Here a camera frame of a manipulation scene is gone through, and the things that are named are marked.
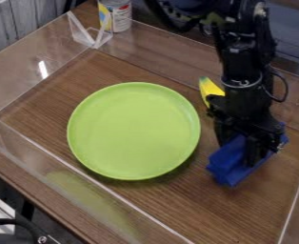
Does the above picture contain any clear acrylic enclosure wall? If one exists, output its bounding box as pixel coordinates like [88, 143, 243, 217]
[0, 12, 195, 244]

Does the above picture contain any yellow toy banana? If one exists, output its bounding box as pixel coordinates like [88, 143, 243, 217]
[199, 76, 225, 107]

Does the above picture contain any black cable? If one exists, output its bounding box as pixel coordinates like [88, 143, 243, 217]
[0, 217, 41, 244]

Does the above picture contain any white yellow can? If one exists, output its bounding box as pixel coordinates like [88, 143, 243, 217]
[97, 0, 132, 33]

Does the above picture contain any green round plate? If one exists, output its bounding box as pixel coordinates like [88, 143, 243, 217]
[68, 82, 201, 181]

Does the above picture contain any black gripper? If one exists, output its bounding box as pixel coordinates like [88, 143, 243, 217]
[205, 84, 287, 168]

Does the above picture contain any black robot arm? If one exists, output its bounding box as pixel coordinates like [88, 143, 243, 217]
[144, 0, 287, 166]

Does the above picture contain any blue block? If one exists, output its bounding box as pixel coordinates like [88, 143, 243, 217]
[205, 134, 275, 187]

